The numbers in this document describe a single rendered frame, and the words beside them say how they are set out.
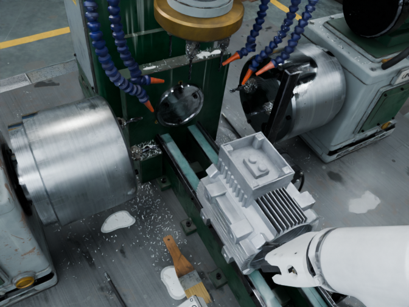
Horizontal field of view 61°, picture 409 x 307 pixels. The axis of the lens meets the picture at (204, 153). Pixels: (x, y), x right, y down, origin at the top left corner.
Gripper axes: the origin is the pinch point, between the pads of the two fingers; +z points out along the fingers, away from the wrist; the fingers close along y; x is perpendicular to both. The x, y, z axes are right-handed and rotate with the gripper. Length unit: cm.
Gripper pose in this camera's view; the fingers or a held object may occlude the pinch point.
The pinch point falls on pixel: (273, 253)
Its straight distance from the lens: 65.5
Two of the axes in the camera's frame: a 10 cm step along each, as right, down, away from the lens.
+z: -3.3, 2.1, 9.2
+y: 8.7, -3.2, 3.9
